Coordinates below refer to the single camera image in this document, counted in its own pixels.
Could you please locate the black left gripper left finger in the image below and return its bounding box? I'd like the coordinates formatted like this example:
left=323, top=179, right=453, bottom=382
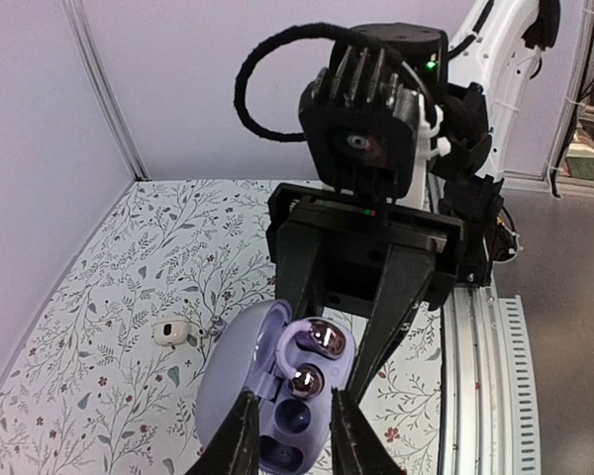
left=185, top=390, right=259, bottom=475

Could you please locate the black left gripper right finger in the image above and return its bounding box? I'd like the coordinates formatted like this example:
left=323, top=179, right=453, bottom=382
left=331, top=389, right=406, bottom=475

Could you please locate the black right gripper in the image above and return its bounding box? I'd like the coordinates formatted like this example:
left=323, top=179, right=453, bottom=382
left=266, top=183, right=490, bottom=403

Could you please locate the purple earbud charging case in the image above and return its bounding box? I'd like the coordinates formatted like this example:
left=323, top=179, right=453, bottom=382
left=195, top=300, right=333, bottom=474

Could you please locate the purple earbud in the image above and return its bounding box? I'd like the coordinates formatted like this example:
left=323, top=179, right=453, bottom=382
left=208, top=316, right=227, bottom=335
left=274, top=318, right=356, bottom=400

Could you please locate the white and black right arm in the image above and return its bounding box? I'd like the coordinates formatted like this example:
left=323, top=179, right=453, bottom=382
left=238, top=1, right=560, bottom=474

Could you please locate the white earbud charging case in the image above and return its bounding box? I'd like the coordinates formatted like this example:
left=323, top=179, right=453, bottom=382
left=152, top=321, right=189, bottom=346

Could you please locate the white earbud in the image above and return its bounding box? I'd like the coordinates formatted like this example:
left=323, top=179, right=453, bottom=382
left=187, top=327, right=208, bottom=338

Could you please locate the floral patterned table mat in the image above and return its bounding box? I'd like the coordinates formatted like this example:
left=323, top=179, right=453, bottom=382
left=0, top=178, right=445, bottom=475

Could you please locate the aluminium frame rail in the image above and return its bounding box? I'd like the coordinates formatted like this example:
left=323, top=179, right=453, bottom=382
left=437, top=280, right=542, bottom=474

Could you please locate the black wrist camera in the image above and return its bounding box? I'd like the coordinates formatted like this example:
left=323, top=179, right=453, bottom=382
left=298, top=45, right=444, bottom=206

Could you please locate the left aluminium corner post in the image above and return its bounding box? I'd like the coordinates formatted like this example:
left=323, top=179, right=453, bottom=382
left=61, top=0, right=150, bottom=182

